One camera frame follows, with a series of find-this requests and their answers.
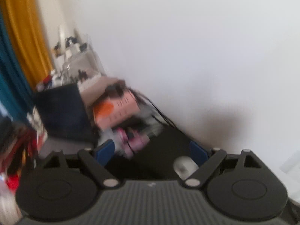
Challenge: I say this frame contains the laptop computer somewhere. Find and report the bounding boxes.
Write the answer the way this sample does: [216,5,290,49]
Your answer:
[34,83,98,144]

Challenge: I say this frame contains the red garment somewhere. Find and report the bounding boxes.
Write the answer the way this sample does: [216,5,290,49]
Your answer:
[1,127,38,193]

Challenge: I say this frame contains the mustard yellow curtain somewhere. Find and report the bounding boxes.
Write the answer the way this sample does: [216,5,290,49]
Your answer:
[1,0,53,90]

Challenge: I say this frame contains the silver desk grommet left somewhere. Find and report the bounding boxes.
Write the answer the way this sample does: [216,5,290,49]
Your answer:
[173,156,199,180]

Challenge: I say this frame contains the teal curtain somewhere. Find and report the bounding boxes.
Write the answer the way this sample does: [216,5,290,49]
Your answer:
[1,18,34,125]

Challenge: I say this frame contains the cluttered white shelf items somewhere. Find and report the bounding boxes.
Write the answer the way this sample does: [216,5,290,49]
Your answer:
[36,25,106,92]

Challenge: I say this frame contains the pink power strip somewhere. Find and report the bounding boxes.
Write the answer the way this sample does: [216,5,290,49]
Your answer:
[93,91,140,131]

